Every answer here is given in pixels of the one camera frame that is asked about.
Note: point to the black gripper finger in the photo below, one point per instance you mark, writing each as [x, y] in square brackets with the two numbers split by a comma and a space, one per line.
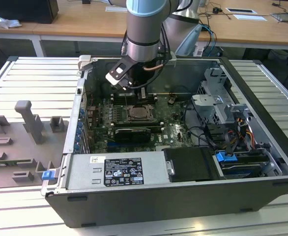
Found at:
[142, 94]

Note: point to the small square CPU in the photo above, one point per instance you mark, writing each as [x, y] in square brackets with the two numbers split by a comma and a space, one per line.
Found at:
[141, 112]

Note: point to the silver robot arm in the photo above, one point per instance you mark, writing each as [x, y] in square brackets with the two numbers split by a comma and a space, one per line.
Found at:
[141, 32]

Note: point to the black RAM slot bank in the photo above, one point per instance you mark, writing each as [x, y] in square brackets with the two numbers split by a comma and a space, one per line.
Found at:
[151, 100]
[136, 124]

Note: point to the CPU socket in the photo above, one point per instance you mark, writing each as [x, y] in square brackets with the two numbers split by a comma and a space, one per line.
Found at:
[128, 120]

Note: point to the black graphics card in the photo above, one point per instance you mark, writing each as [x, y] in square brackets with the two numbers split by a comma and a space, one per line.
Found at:
[131, 135]

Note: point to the green motherboard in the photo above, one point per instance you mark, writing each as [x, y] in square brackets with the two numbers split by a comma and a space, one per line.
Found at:
[173, 130]

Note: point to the pale blue teach pendant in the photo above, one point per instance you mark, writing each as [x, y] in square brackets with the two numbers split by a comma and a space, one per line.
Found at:
[189, 45]

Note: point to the silver metal drive cage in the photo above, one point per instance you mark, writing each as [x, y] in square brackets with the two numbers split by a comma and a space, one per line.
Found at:
[208, 103]

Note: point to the long wooden desk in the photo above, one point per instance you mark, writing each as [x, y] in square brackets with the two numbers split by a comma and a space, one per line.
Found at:
[85, 22]

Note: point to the black plastic shroud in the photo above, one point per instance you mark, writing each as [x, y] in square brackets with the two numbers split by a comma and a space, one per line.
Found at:
[190, 164]

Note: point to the silver power supply unit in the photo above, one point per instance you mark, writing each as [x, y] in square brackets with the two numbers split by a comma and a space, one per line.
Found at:
[80, 169]

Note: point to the small black power adapter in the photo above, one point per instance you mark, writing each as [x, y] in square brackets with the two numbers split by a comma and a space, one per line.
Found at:
[217, 10]

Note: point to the hard disk in blue carrier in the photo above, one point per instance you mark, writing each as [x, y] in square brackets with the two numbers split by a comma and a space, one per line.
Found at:
[223, 157]

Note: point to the black open PC case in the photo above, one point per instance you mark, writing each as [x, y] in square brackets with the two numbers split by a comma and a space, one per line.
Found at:
[134, 209]

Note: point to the white paper sheet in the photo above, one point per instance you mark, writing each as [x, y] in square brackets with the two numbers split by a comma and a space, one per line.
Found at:
[250, 17]

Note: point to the small blue case clip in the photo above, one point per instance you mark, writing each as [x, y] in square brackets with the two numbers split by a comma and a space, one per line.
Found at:
[47, 175]

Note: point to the large black box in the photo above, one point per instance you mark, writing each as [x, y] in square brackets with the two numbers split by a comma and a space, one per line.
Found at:
[23, 9]

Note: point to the grey parts rack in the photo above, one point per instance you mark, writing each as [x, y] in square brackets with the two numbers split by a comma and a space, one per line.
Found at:
[11, 147]

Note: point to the crumpled white paper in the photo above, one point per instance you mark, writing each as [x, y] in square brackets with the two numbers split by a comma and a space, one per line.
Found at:
[7, 22]

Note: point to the green RAM stick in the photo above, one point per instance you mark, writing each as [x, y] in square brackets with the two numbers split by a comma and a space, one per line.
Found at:
[1, 162]

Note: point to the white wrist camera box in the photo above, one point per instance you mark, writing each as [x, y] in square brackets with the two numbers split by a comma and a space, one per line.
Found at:
[114, 77]

